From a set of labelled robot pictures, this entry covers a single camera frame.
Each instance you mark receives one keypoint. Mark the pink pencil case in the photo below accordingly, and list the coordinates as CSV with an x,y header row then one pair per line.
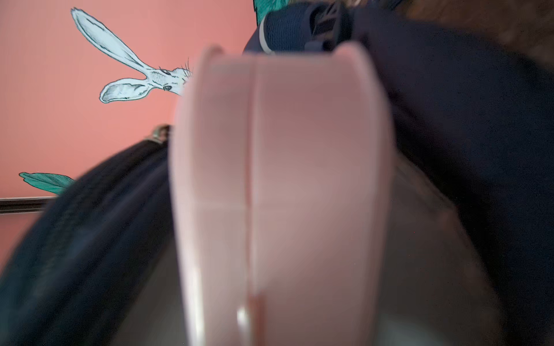
x,y
280,173

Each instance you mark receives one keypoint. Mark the navy blue school backpack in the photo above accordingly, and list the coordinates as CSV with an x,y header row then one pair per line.
x,y
468,249

